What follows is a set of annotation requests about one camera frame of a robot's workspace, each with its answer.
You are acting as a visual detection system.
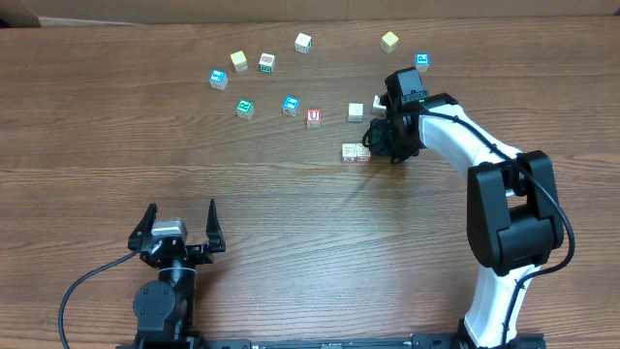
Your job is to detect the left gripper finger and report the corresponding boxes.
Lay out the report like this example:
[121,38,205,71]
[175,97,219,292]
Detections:
[205,199,226,253]
[128,203,158,251]

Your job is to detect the white block red C side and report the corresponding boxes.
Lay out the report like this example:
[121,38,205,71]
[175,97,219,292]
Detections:
[356,143,371,162]

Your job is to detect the blue L block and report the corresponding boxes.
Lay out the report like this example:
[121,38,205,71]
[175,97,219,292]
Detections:
[341,143,357,162]

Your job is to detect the red U block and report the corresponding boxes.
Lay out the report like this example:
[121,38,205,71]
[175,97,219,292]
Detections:
[306,109,322,128]

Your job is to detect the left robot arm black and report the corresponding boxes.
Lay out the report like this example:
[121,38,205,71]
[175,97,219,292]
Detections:
[128,201,226,348]

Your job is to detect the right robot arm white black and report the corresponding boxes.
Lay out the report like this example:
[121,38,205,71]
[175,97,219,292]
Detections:
[362,67,575,348]

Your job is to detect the white patterned block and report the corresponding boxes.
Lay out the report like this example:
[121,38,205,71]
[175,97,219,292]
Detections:
[371,95,387,116]

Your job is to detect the plain white block centre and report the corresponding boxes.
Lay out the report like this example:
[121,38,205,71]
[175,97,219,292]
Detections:
[348,103,364,122]

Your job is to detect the blue P block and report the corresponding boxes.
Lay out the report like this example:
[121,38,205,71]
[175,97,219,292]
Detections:
[415,52,430,73]

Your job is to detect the yellow 8 block top right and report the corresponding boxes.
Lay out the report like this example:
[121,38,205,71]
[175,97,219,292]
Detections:
[380,31,399,53]

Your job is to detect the blue block centre left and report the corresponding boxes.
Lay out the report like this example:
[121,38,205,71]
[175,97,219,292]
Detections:
[282,95,300,116]

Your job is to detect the green R block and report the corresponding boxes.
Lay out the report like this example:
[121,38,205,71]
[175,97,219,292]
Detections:
[235,99,254,120]

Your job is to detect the white block top centre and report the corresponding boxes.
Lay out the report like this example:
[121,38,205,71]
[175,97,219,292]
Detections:
[294,33,312,54]

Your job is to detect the white block green side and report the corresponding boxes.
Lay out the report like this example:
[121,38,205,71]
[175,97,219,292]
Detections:
[259,52,275,74]

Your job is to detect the blue block far left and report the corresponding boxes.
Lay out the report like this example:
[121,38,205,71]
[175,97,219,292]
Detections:
[208,69,228,90]

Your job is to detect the yellow block top left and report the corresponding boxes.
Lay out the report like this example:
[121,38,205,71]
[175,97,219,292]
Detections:
[231,50,248,73]

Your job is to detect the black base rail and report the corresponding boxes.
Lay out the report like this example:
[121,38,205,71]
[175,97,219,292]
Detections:
[115,332,548,349]

